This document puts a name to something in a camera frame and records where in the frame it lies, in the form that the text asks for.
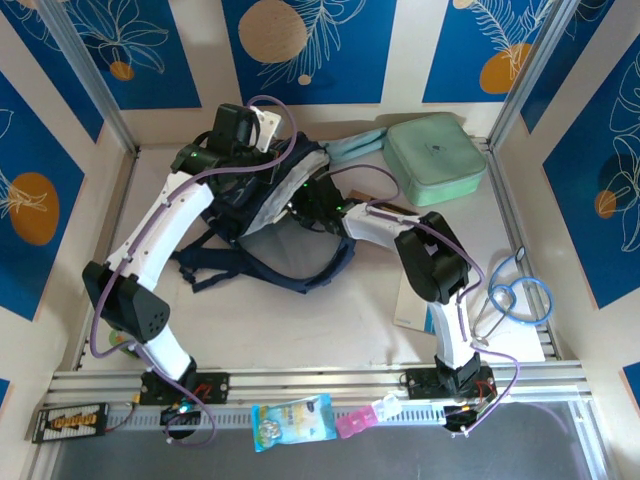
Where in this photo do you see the navy blue backpack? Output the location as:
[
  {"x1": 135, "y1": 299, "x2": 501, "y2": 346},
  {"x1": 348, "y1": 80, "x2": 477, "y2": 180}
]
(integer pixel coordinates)
[{"x1": 169, "y1": 137, "x2": 357, "y2": 296}]

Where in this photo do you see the light blue cloth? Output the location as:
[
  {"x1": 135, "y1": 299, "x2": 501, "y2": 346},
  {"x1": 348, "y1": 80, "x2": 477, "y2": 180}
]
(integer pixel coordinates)
[{"x1": 324, "y1": 127, "x2": 389, "y2": 164}]

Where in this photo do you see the mint green zip case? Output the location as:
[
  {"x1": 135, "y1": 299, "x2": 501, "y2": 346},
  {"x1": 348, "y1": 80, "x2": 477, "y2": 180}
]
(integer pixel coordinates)
[{"x1": 382, "y1": 113, "x2": 489, "y2": 208}]

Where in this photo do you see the blue snack packet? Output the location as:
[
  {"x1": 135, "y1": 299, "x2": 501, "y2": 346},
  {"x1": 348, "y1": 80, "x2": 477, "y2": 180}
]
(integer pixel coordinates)
[{"x1": 251, "y1": 393, "x2": 339, "y2": 454}]

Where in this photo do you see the pink clear pill organizer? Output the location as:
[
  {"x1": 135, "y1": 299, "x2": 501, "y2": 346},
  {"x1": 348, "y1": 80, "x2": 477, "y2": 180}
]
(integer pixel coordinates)
[{"x1": 336, "y1": 393, "x2": 404, "y2": 441}]

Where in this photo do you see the blue stethoscope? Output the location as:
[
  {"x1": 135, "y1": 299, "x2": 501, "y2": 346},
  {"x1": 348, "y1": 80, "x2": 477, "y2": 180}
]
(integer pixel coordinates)
[{"x1": 472, "y1": 246, "x2": 556, "y2": 350}]

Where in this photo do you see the small green round item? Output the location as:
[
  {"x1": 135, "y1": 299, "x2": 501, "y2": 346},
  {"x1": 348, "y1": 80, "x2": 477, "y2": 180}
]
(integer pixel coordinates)
[{"x1": 108, "y1": 328, "x2": 137, "y2": 359}]

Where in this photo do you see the black power distribution board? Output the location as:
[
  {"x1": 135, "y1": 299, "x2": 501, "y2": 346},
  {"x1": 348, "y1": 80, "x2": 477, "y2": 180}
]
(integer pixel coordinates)
[{"x1": 30, "y1": 401, "x2": 111, "y2": 446}]

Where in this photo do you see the aluminium frame post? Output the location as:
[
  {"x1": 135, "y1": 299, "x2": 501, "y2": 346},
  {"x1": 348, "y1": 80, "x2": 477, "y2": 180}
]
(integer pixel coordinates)
[
  {"x1": 488, "y1": 0, "x2": 582, "y2": 150},
  {"x1": 37, "y1": 0, "x2": 140, "y2": 154}
]

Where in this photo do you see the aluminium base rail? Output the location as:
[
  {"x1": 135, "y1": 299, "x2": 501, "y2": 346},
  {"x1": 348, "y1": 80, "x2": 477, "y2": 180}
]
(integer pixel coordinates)
[{"x1": 42, "y1": 360, "x2": 590, "y2": 437}]

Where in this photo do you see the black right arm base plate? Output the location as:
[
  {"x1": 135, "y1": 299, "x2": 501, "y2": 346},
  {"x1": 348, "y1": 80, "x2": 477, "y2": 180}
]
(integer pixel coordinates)
[{"x1": 405, "y1": 366, "x2": 497, "y2": 402}]

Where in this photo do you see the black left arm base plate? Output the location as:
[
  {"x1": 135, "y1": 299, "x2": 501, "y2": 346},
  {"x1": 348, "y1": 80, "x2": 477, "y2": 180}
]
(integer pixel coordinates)
[{"x1": 138, "y1": 370, "x2": 232, "y2": 406}]

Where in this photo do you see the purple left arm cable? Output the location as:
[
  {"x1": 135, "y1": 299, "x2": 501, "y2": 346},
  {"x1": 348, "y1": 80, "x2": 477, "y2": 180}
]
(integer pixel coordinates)
[{"x1": 89, "y1": 94, "x2": 301, "y2": 449}]

